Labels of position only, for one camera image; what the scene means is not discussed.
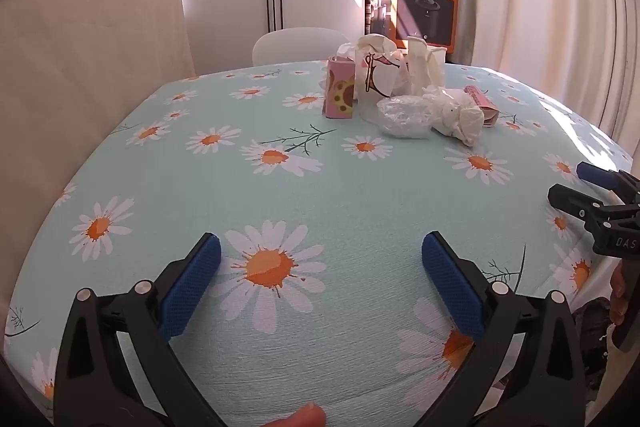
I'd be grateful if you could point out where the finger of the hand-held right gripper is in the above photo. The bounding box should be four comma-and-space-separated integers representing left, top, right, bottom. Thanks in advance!
576, 162, 640, 198
547, 184, 640, 228

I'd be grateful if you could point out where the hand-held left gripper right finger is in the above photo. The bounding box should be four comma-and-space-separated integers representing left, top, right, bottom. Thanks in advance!
421, 232, 586, 427

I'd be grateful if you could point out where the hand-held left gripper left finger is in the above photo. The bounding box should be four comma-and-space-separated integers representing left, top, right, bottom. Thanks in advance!
54, 233, 226, 427

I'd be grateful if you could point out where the pink paper wrapper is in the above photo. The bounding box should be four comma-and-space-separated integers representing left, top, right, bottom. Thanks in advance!
464, 85, 499, 128

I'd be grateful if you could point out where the clear plastic bag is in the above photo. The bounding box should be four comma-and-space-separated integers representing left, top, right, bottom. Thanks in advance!
376, 95, 434, 139

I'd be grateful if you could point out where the pink sunflower print carton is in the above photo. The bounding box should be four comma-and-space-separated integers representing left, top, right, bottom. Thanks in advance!
322, 43, 359, 120

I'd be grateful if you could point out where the person's right hand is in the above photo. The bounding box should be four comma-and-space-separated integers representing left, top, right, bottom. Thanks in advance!
609, 262, 627, 327

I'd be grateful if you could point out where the person's left hand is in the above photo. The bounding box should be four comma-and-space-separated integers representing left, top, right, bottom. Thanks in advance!
260, 404, 327, 427

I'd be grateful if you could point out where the daisy print tablecloth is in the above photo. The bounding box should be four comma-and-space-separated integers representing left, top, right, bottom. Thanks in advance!
5, 59, 636, 427

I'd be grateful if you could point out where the cream curtain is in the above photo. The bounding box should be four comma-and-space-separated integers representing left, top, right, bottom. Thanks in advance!
434, 0, 640, 160

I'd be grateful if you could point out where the orange appliance box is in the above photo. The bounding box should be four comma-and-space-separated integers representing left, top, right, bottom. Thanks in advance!
389, 0, 461, 54

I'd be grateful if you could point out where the white chair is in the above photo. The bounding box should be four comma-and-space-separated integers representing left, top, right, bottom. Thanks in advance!
252, 27, 352, 68

